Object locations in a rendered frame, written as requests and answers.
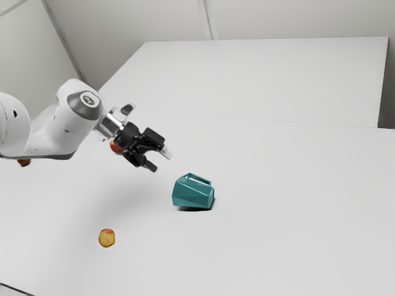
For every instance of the red fruit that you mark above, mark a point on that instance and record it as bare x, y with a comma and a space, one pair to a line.
116, 148

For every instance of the orange fruit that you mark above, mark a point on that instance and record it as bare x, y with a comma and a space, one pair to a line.
23, 161

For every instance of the yellow red-blushed fruit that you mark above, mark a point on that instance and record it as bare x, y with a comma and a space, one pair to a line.
106, 237

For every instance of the teal faceted mug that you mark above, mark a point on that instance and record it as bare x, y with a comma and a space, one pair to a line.
192, 192

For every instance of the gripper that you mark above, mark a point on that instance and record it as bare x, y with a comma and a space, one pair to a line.
135, 142

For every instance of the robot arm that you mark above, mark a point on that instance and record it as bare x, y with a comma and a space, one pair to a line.
61, 123

